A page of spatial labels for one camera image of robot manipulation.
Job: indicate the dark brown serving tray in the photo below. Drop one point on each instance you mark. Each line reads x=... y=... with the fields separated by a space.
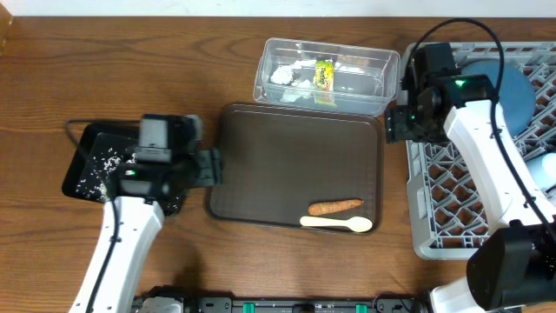
x=276 y=162

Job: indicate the scattered white rice grains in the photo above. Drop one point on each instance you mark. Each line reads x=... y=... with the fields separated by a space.
x=91 y=172

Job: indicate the dark blue plate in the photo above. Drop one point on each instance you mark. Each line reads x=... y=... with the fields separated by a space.
x=517 y=95

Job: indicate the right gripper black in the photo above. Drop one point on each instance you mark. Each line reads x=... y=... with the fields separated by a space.
x=400 y=126

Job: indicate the black plastic tray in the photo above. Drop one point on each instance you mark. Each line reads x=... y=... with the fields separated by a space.
x=154 y=181

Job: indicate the yellow snack wrapper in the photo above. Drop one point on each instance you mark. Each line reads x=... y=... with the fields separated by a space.
x=324 y=82

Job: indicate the white tissue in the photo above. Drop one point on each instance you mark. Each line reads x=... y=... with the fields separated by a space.
x=299 y=88
x=283 y=75

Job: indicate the light blue cup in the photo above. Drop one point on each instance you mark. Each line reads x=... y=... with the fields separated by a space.
x=542 y=170

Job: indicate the cream plastic spoon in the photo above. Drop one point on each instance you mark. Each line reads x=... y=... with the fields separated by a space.
x=357 y=224

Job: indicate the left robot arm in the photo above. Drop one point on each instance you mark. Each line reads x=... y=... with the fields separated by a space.
x=130 y=226

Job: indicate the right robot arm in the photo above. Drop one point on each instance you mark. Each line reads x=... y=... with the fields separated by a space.
x=515 y=266

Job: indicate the clear plastic bin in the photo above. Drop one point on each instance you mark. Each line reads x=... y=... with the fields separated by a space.
x=365 y=79

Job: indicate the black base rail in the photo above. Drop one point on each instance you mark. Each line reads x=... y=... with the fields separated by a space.
x=174 y=299

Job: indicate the orange carrot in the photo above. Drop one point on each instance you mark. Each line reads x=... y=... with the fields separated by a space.
x=325 y=208

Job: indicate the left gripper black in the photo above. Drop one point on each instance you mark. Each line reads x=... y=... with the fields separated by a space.
x=211 y=169

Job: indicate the grey dishwasher rack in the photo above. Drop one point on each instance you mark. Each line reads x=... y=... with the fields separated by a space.
x=447 y=218

